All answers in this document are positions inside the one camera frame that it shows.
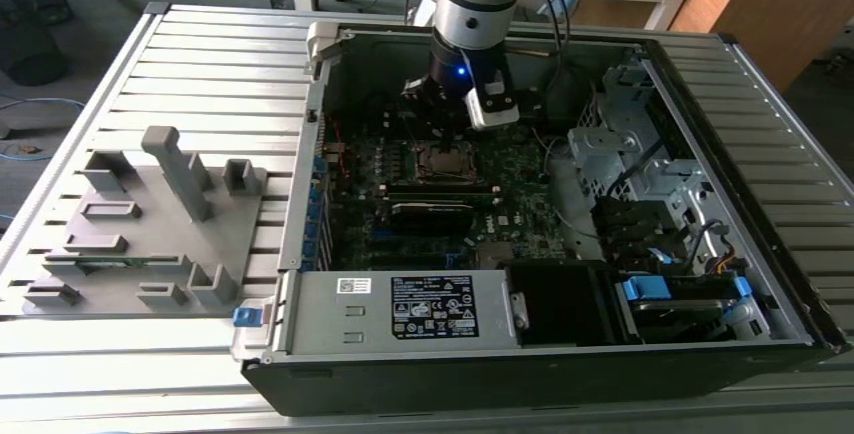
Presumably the metal socket cover frame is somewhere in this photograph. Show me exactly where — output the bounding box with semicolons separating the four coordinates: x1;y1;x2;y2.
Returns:
416;146;476;181

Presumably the black straight cable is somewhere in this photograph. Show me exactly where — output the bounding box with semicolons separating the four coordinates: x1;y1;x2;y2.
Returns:
603;136;668;203

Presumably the tan chipset heatsink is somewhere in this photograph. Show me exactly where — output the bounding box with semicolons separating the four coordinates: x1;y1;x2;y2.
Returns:
476;241;516;263

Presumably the hard disk in blue carrier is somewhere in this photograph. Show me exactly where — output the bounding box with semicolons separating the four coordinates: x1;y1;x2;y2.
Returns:
613;273;761;344

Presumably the CPU socket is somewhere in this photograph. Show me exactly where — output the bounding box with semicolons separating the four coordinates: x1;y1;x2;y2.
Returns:
410;139;483;186

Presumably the black open PC case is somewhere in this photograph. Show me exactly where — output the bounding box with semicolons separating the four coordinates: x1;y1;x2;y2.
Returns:
229;18;852;418

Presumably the silver power supply unit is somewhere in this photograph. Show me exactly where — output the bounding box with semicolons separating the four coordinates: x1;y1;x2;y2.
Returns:
282;269;521;355

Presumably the green motherboard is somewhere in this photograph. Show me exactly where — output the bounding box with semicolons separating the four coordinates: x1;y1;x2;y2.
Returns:
318;113;601;273

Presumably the black graphics card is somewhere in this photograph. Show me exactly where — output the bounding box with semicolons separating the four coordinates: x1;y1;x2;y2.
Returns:
389;201;473;236

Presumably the black camera cable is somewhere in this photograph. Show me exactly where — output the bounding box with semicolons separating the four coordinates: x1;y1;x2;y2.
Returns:
505;0;573;73

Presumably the black floor bin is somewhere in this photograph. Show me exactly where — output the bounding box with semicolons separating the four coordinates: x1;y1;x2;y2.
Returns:
2;16;72;88

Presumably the brown wooden cabinet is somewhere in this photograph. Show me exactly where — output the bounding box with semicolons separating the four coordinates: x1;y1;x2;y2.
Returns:
669;0;854;93

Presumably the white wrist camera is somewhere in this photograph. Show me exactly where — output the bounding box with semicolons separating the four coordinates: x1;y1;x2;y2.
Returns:
464;71;523;131

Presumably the silver square CPU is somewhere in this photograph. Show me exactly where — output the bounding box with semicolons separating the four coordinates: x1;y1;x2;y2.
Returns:
429;149;468;175

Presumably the blue floor cable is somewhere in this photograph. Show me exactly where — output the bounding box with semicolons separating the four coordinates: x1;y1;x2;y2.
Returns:
0;96;88;163

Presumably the black plastic holder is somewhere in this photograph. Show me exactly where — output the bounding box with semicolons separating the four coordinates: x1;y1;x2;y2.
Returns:
589;197;692;261

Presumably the grey plastic parts rack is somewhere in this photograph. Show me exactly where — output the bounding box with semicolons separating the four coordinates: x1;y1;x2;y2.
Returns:
18;125;272;316

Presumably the green RAM stick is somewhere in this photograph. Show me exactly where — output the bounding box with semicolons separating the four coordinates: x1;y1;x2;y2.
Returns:
70;255;182;271

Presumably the coloured wire bundle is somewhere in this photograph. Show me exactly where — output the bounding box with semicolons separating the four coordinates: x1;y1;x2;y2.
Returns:
689;218;745;275

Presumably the thin grey wire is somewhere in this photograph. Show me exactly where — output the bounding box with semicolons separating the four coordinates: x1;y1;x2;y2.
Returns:
540;134;601;243

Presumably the silver metal drive cage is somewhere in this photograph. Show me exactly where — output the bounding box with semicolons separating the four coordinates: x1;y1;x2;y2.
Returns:
564;61;739;260

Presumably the black RAM slot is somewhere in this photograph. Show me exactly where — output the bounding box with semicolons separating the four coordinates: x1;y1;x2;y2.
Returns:
390;196;499;205
388;185;493;194
388;180;492;188
389;191;496;199

